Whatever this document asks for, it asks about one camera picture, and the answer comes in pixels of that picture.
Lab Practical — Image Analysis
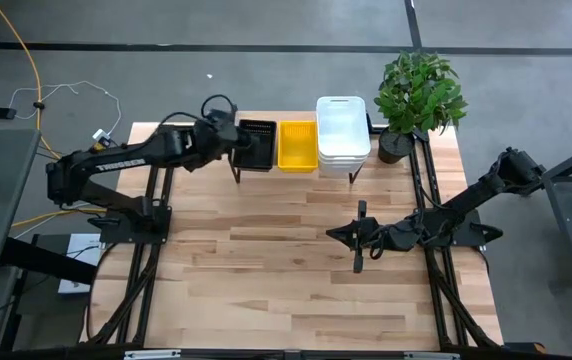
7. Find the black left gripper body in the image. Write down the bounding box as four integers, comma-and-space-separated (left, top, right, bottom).
190, 102, 247, 169

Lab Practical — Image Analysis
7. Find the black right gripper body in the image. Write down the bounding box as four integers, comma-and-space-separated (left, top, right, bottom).
354, 199, 420, 274

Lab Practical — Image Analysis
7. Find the black slotted plastic basket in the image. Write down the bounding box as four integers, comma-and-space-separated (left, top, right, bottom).
232, 118, 278, 173

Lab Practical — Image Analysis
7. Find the yellow slotted plastic basket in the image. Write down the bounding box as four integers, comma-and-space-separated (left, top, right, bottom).
277, 120, 320, 174

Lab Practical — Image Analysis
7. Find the white plastic basket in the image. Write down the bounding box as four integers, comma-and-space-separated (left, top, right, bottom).
317, 155, 370, 169
319, 164, 367, 178
315, 95, 373, 160

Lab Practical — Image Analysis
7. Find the black tape strip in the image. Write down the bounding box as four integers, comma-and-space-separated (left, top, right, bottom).
403, 0, 423, 50
0, 40, 572, 57

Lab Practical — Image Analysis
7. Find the black plant pot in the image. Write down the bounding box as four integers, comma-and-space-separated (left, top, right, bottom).
377, 127, 416, 165

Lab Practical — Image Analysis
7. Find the green leafy plant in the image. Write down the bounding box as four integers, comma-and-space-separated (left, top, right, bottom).
373, 48, 469, 136

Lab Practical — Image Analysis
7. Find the white paper box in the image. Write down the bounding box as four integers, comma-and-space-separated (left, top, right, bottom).
57, 232, 106, 295

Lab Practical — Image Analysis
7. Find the black desk beam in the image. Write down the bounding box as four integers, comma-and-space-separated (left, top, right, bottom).
0, 236, 98, 286

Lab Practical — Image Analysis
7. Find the wooden shelf with black frame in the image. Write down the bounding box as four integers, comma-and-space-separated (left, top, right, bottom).
224, 109, 367, 185

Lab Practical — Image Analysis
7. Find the black metal rig frame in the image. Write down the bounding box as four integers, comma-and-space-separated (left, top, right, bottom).
80, 112, 505, 351

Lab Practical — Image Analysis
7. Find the thin white cable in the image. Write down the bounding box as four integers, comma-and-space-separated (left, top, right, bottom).
8, 80, 123, 139

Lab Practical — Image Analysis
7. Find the silver metal bracket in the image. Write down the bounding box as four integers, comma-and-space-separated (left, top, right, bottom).
403, 351, 461, 360
123, 349, 182, 360

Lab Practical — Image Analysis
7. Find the orange clamp handle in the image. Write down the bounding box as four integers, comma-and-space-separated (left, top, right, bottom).
504, 341, 548, 355

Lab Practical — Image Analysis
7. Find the yellow extension cable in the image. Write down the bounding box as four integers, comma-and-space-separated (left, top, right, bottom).
0, 0, 110, 229

